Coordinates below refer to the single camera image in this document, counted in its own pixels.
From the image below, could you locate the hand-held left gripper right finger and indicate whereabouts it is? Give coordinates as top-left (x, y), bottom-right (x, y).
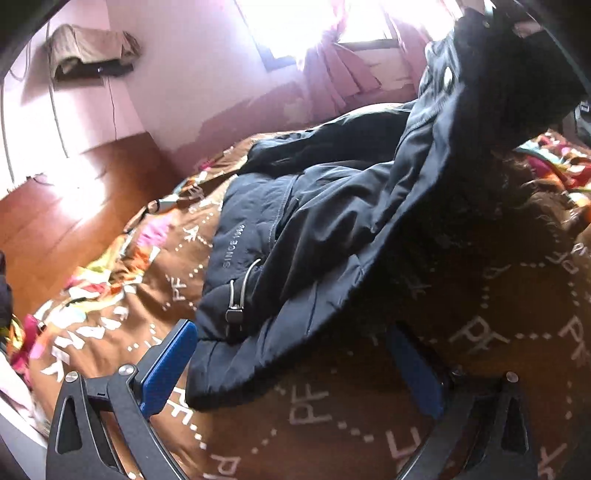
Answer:
top-left (385, 323), bottom-right (540, 480)

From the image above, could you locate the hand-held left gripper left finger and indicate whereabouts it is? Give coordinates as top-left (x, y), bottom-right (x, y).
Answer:
top-left (45, 318), bottom-right (199, 480)

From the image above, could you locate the dark navy padded jacket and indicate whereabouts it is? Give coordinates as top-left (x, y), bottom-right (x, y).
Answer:
top-left (187, 0), bottom-right (587, 412)

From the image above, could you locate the brown printed blanket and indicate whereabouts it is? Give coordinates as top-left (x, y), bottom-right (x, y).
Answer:
top-left (9, 124), bottom-right (591, 480)

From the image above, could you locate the magenta cloth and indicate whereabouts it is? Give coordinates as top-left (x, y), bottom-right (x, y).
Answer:
top-left (9, 314), bottom-right (43, 366)

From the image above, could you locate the pale pink cloth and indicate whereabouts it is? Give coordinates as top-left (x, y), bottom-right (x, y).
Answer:
top-left (0, 354), bottom-right (48, 435)

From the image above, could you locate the dark clothing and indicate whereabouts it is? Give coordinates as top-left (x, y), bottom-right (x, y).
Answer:
top-left (0, 250), bottom-right (13, 329)

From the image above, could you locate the wooden headboard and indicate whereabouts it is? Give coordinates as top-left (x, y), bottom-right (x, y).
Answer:
top-left (0, 131), bottom-right (182, 320)

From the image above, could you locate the pink curtain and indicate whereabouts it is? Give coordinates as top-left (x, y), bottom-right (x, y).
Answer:
top-left (300, 0), bottom-right (389, 117)

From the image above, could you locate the beige cloth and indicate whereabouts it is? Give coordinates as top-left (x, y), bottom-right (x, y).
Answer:
top-left (45, 24), bottom-right (142, 77)

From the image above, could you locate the black wall shelf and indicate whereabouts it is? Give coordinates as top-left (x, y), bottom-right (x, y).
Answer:
top-left (53, 62), bottom-right (136, 86)

